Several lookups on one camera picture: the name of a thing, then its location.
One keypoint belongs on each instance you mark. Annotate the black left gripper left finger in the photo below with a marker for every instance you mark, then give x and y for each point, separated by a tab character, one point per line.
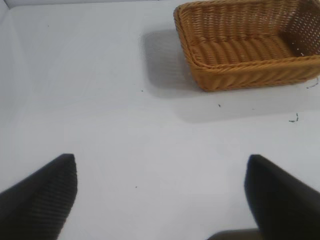
37	205

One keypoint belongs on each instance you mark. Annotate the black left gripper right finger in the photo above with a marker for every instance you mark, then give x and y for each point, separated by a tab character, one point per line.
285	207

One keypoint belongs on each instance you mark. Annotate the brown woven wicker basket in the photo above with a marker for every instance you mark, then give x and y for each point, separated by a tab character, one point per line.
250	75

